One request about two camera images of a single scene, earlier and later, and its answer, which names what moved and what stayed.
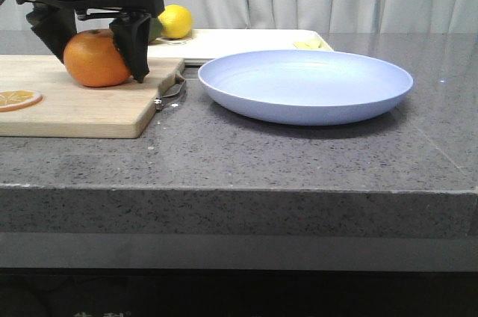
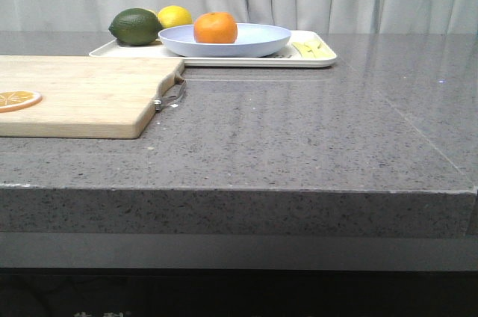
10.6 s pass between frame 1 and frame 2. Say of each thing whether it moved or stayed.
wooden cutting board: stayed
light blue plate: moved
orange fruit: moved
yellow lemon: stayed
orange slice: stayed
